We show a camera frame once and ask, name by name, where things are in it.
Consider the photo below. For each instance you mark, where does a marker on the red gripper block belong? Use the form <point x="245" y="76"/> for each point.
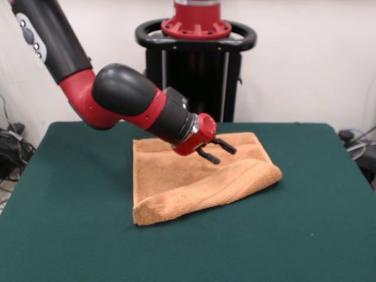
<point x="202" y="135"/>

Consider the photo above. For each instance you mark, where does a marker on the tan terry towel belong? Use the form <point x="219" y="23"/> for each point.
<point x="176" y="182"/>

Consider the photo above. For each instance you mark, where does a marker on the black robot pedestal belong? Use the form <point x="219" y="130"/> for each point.
<point x="199" y="73"/>

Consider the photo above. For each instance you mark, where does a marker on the dark green table cloth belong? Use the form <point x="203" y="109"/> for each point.
<point x="117" y="249"/>

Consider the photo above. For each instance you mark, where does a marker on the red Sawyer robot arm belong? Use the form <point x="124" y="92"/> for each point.
<point x="123" y="91"/>

